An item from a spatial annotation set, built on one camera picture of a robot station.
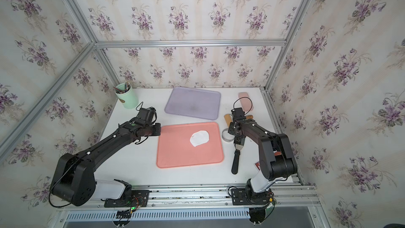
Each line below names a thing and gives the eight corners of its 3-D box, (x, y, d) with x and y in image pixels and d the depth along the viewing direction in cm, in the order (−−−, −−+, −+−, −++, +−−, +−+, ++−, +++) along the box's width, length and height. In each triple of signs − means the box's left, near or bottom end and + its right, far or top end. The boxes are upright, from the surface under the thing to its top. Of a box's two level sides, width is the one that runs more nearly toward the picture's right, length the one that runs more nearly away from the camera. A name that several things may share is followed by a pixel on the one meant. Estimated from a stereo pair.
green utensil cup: (121, 108, 110) (111, 93, 98) (126, 98, 116) (117, 82, 104) (136, 109, 110) (128, 94, 98) (140, 98, 116) (132, 83, 104)
